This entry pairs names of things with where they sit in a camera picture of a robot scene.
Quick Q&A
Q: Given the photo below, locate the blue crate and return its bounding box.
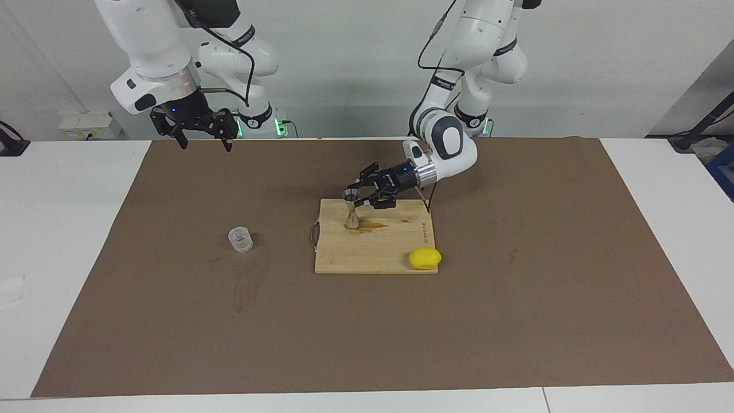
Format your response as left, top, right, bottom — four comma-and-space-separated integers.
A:
704, 143, 734, 203

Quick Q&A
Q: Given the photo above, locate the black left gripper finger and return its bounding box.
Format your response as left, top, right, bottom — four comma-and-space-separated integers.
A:
346, 162, 381, 189
353, 192, 398, 211

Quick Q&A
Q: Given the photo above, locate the yellow lemon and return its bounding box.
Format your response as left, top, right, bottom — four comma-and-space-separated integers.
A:
408, 247, 443, 271

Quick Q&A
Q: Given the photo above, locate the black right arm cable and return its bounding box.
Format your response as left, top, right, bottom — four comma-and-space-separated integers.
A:
174, 0, 256, 109

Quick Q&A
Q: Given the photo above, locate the white wall power strip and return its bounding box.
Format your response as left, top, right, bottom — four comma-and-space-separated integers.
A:
57, 111, 123, 141

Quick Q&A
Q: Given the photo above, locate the brown table mat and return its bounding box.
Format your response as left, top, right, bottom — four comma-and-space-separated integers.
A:
31, 137, 734, 398

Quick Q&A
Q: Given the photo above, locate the steel double jigger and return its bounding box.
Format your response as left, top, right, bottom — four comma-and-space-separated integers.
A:
342, 189, 362, 229

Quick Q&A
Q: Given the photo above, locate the black clamp mount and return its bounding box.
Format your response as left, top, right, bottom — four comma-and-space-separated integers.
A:
0, 120, 31, 157

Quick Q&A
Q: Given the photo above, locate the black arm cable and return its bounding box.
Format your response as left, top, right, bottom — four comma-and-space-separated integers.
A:
408, 0, 466, 215
174, 0, 256, 109

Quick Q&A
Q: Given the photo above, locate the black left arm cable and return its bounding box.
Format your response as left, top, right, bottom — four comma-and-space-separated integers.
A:
408, 0, 466, 215

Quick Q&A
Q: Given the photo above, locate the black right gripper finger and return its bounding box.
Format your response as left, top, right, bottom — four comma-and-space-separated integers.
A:
150, 108, 189, 150
210, 107, 239, 153

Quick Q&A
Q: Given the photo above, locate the clear plastic cup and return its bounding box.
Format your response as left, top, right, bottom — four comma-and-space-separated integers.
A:
228, 227, 254, 254

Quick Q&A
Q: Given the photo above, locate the black stand leg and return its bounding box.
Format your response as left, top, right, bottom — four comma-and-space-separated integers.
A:
667, 90, 734, 153

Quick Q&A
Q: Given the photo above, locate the wooden cutting board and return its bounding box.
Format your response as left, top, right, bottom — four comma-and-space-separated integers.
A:
310, 198, 440, 275

